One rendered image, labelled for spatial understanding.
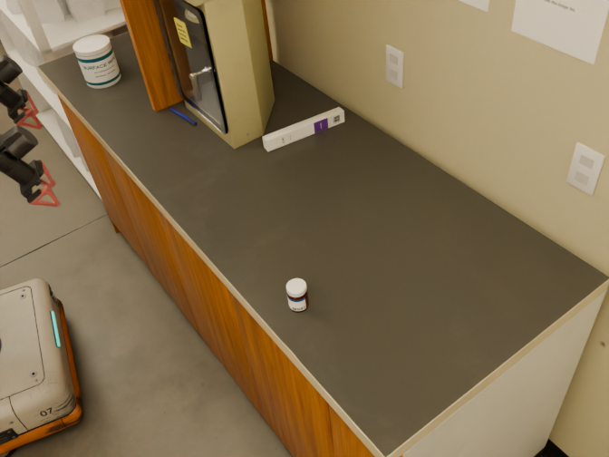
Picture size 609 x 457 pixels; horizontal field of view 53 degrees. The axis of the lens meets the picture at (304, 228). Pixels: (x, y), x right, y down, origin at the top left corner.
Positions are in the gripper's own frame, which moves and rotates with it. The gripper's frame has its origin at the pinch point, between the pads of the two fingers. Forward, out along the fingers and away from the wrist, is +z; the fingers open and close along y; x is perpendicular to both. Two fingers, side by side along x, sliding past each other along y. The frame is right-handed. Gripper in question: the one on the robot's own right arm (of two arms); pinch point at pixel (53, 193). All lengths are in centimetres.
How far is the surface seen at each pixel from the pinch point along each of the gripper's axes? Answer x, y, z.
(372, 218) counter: -66, -47, 40
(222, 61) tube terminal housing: -61, 1, 4
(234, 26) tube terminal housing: -69, 2, -1
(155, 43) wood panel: -47, 36, 4
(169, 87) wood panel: -40, 36, 19
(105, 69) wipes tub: -25, 61, 11
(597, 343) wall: -91, -93, 83
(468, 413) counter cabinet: -56, -102, 46
